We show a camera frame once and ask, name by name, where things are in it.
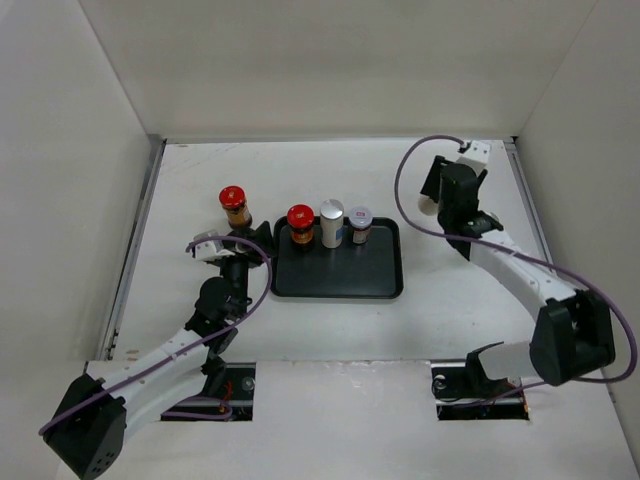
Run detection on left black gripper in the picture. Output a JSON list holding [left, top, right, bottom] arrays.
[[216, 221, 275, 318]]

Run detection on red lid sauce jar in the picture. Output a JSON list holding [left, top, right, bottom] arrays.
[[287, 204, 315, 252], [219, 185, 253, 229]]

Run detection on white shaker silver lid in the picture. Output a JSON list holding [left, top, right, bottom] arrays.
[[320, 199, 344, 249]]

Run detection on jar with pink label lid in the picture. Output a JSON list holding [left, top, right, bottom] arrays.
[[348, 206, 373, 245]]

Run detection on blue label silver lid shaker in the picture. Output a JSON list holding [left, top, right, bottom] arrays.
[[417, 196, 439, 216]]

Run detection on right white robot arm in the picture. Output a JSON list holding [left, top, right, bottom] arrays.
[[421, 156, 616, 396]]

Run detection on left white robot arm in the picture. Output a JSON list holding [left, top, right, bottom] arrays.
[[39, 221, 277, 479]]

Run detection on black plastic tray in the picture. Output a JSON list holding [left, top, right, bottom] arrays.
[[271, 217, 404, 300]]

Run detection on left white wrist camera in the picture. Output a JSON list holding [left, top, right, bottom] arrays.
[[186, 230, 233, 262]]

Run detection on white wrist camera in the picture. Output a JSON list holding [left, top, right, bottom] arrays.
[[456, 140, 491, 175], [186, 230, 233, 262]]

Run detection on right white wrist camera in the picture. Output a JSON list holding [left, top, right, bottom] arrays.
[[456, 140, 491, 175]]

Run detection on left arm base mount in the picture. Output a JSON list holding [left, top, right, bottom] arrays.
[[161, 363, 257, 422]]

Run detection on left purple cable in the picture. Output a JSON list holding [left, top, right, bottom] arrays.
[[38, 235, 274, 436]]

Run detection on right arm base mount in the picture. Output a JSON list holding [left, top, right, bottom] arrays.
[[430, 344, 529, 421]]

